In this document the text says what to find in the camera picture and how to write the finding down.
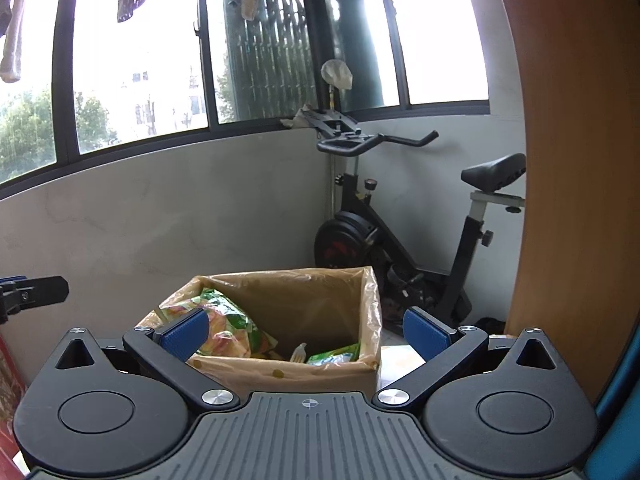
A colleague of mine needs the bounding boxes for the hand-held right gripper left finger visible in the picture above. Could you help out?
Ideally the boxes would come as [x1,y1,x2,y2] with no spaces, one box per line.
[53,307,241,414]

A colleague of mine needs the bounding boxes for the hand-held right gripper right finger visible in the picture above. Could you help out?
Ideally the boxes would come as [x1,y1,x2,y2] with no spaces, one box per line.
[372,307,559,409]

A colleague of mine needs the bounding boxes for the large green snack bag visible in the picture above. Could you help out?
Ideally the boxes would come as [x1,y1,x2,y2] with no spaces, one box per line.
[160,287,279,360]

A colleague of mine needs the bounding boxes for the light green snack packet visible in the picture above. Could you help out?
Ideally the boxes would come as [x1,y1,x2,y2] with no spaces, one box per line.
[306,342,362,367]

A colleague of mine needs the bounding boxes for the brown cardboard box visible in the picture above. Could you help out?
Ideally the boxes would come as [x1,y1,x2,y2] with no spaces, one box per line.
[137,267,384,397]

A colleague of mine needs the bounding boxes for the red patterned cloth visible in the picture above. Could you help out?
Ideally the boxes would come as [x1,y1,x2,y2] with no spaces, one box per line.
[0,335,29,467]

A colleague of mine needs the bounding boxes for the black exercise bike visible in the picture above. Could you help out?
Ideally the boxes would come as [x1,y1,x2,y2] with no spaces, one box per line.
[314,108,527,334]

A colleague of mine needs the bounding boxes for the teal blue curtain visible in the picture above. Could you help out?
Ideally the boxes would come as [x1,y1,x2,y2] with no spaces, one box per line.
[594,345,640,480]

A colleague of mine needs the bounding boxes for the wooden panel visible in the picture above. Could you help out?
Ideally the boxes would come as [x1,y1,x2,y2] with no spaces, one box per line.
[487,0,640,402]

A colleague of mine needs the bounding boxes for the crumpled beige rag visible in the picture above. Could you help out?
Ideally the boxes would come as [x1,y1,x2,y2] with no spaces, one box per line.
[280,106,312,130]

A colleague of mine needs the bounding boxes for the pole with white cover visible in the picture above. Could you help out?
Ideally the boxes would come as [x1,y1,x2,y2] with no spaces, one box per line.
[320,59,354,224]

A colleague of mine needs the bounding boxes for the perforated metal screen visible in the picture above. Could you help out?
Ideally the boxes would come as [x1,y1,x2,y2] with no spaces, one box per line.
[224,0,322,122]

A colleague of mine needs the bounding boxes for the dark window frame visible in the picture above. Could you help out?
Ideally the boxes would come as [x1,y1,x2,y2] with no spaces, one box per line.
[0,0,494,196]

